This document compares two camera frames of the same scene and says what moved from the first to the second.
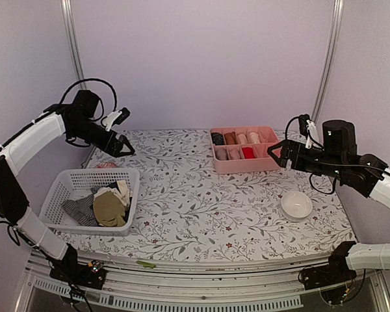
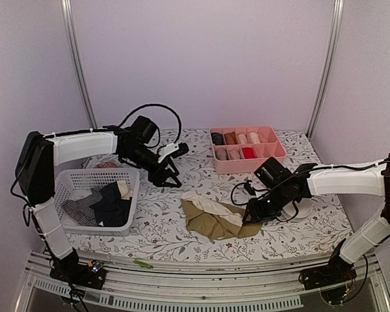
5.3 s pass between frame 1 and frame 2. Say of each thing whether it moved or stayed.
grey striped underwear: stayed
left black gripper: moved
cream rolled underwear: stayed
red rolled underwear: stayed
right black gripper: moved
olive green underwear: moved
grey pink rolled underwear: stayed
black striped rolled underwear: stayed
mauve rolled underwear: stayed
